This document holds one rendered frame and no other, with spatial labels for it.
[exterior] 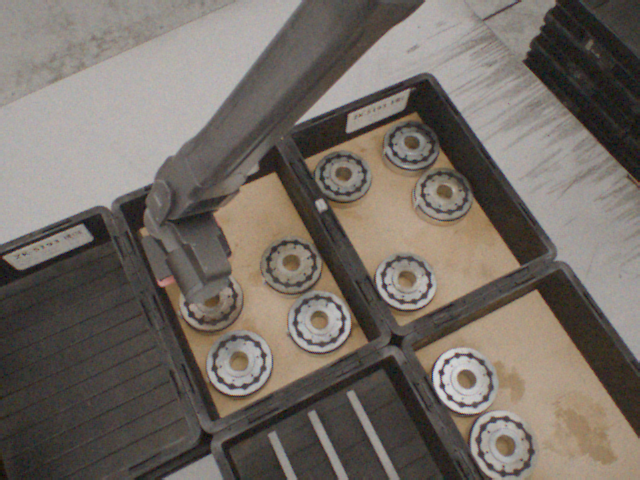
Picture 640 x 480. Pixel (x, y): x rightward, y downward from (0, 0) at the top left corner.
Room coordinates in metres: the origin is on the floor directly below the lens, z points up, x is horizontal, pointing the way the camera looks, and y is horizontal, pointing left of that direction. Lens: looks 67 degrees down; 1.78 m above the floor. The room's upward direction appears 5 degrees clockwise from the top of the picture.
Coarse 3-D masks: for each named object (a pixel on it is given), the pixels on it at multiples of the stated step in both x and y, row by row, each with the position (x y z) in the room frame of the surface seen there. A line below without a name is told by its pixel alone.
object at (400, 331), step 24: (384, 96) 0.64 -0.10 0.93; (312, 120) 0.58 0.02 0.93; (456, 120) 0.60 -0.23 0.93; (288, 144) 0.53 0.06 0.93; (480, 144) 0.56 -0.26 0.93; (312, 192) 0.44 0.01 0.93; (336, 216) 0.40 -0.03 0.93; (528, 216) 0.43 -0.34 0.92; (360, 264) 0.33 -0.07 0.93; (528, 264) 0.35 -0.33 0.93; (480, 288) 0.30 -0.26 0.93; (384, 312) 0.25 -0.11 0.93; (432, 312) 0.26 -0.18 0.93
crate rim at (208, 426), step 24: (288, 168) 0.48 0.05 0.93; (144, 192) 0.42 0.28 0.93; (120, 216) 0.37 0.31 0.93; (336, 240) 0.36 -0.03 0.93; (144, 264) 0.30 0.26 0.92; (144, 288) 0.26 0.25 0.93; (360, 288) 0.29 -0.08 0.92; (168, 336) 0.19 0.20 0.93; (384, 336) 0.22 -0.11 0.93; (336, 360) 0.18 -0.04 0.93; (192, 384) 0.13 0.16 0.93; (288, 384) 0.14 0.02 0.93; (240, 408) 0.10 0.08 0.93; (216, 432) 0.07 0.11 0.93
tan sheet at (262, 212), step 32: (256, 192) 0.49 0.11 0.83; (224, 224) 0.42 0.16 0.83; (256, 224) 0.42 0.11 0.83; (288, 224) 0.43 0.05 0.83; (256, 256) 0.36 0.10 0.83; (256, 288) 0.31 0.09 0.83; (320, 288) 0.31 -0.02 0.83; (256, 320) 0.25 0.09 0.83; (320, 320) 0.26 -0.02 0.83; (352, 320) 0.26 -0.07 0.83; (288, 352) 0.20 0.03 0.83
